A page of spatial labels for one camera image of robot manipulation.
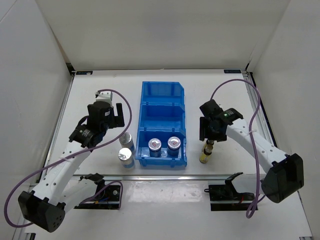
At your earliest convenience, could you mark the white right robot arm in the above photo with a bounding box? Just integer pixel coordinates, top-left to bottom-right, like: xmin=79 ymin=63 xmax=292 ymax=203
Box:
xmin=199 ymin=99 xmax=304 ymax=203

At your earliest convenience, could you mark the blue plastic divided bin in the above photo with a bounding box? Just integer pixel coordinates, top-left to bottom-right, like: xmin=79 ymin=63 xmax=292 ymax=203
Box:
xmin=135 ymin=81 xmax=187 ymax=168

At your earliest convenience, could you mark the yellow label sauce bottle front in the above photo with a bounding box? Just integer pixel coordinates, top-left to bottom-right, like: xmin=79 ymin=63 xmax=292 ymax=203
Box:
xmin=199 ymin=144 xmax=213 ymax=164

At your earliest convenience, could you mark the silver lid jar front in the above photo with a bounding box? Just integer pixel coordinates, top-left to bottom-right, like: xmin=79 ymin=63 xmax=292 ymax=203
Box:
xmin=118 ymin=147 xmax=135 ymax=169

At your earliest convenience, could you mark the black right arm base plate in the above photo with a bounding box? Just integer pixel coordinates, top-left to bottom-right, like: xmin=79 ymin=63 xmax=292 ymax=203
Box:
xmin=204 ymin=184 xmax=255 ymax=212

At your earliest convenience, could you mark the yellow label sauce bottle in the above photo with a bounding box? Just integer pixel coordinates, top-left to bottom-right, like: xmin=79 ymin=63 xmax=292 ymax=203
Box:
xmin=199 ymin=144 xmax=213 ymax=164
xmin=201 ymin=139 xmax=216 ymax=152

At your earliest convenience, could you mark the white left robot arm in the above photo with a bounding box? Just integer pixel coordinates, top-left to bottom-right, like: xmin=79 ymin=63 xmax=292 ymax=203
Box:
xmin=18 ymin=101 xmax=125 ymax=233

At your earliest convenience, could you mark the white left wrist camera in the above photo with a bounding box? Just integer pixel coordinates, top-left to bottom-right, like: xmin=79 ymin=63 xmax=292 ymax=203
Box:
xmin=95 ymin=90 xmax=113 ymax=107

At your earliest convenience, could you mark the aluminium table edge rail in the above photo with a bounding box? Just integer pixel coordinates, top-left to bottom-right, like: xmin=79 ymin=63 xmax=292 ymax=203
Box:
xmin=64 ymin=173 xmax=257 ymax=183

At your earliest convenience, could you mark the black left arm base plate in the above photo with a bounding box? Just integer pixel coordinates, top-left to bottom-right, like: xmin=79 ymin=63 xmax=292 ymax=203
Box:
xmin=74 ymin=181 xmax=123 ymax=210

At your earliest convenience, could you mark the silver lid jar rear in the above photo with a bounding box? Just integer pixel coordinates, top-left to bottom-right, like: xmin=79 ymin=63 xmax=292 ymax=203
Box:
xmin=118 ymin=132 xmax=136 ymax=155

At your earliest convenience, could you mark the silver lid jar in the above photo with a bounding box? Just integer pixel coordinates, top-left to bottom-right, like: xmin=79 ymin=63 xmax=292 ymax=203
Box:
xmin=118 ymin=147 xmax=135 ymax=169
xmin=118 ymin=132 xmax=136 ymax=155

